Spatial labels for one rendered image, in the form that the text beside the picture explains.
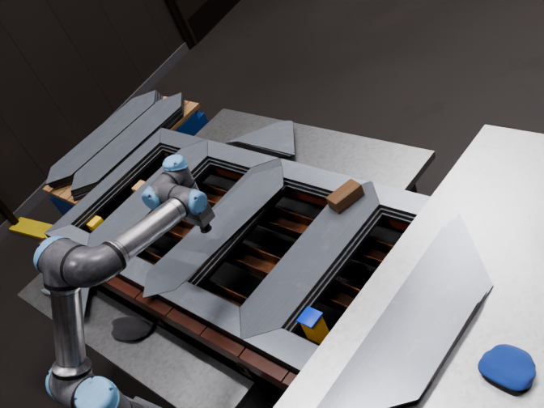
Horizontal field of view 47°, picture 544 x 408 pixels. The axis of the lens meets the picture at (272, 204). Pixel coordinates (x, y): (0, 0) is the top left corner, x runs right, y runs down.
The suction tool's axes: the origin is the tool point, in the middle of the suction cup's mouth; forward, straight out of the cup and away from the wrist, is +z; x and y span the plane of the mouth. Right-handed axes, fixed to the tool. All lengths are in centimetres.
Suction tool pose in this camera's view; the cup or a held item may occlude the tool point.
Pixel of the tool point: (206, 229)
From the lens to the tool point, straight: 227.2
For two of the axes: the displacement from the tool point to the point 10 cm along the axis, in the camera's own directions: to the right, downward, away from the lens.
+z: 2.9, 7.4, 6.0
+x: -5.7, 6.4, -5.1
